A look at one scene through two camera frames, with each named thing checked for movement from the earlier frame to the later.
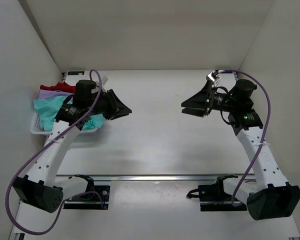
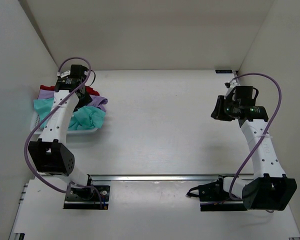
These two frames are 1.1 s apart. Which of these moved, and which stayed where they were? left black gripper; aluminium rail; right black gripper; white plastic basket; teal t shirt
Moved: right black gripper; left black gripper
Stayed: teal t shirt; aluminium rail; white plastic basket
